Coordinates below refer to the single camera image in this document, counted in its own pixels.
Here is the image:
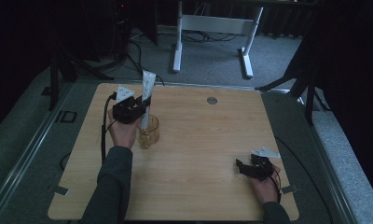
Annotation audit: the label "dark device with red light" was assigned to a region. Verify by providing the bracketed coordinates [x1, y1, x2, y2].
[110, 0, 131, 59]

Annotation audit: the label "black metal stand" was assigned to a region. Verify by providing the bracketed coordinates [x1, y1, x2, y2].
[47, 43, 115, 112]
[255, 46, 332, 126]

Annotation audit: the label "black rectangular floor frame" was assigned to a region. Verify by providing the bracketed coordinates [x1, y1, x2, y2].
[54, 109, 78, 124]

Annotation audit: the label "amber transparent cup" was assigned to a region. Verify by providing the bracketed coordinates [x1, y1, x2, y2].
[136, 114, 160, 150]

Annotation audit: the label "white desk frame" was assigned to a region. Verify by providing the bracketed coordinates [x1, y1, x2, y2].
[172, 0, 265, 79]

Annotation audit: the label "right hand-held gripper black cable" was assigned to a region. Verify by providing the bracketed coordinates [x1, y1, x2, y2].
[268, 169, 283, 203]

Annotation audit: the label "black floor cables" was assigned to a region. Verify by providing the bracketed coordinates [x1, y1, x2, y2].
[124, 39, 166, 87]

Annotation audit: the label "black cables under desk frame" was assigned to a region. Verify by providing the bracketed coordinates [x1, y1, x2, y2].
[181, 30, 239, 44]

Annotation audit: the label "grey tape strip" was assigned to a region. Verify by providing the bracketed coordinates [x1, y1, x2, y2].
[47, 184, 70, 197]
[281, 185, 299, 195]

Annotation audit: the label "hand-held gripper black cable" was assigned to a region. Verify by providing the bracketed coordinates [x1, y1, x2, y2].
[268, 169, 283, 203]
[100, 91, 118, 165]

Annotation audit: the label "metal floor rail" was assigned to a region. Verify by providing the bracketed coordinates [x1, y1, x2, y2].
[0, 83, 74, 218]

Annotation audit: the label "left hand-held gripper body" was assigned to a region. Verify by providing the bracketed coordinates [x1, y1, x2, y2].
[112, 84, 145, 125]

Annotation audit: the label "person's left hand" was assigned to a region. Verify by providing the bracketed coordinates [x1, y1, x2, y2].
[107, 108, 143, 150]

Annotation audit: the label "thin black floor cable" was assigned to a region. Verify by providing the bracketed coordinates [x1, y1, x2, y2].
[274, 135, 334, 224]

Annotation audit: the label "white toothpaste tube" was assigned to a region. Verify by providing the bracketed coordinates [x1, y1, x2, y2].
[139, 70, 158, 131]

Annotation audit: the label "left hand-held gripper black cable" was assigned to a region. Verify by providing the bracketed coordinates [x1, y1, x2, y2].
[100, 91, 118, 165]

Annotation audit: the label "person's right hand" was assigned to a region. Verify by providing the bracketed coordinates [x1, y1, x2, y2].
[249, 164, 283, 205]

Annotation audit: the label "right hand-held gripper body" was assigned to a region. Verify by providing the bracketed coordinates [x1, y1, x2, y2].
[244, 146, 282, 182]

